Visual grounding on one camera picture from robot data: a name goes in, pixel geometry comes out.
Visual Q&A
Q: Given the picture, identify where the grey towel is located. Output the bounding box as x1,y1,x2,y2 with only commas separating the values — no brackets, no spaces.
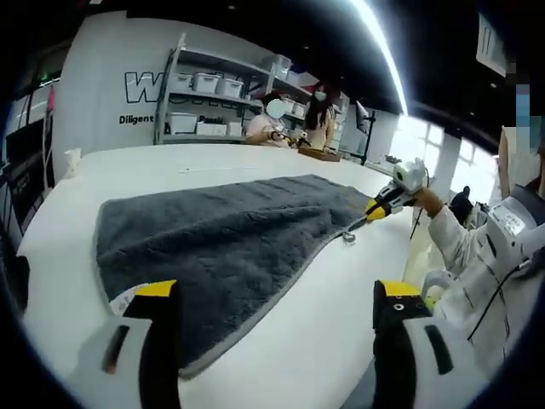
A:
94,173,387,380

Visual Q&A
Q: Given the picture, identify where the monitor on black stand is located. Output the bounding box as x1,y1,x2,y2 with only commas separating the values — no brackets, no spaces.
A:
355,100,378,166

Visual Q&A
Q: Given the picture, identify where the grey shelf rack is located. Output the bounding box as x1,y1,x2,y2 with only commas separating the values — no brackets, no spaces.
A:
152,33,354,146

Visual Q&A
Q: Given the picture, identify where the wooden tray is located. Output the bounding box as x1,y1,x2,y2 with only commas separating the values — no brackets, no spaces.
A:
297,147,342,164

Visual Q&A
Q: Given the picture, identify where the person's own body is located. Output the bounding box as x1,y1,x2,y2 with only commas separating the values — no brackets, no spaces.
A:
432,170,545,384

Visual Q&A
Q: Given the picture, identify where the white chest device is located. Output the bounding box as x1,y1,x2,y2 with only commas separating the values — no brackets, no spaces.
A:
485,185,540,268

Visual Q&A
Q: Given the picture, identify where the person's right hand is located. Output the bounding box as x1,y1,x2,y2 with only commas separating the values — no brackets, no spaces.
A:
410,186,445,220

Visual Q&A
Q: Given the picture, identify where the white paper cup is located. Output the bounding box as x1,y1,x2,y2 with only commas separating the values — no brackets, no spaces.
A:
64,147,83,180

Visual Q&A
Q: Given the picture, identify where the ceiling light strip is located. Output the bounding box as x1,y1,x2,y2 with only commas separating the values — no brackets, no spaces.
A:
353,0,412,115

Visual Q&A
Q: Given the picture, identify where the black device cable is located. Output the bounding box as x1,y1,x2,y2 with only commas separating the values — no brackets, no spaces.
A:
466,255,533,342

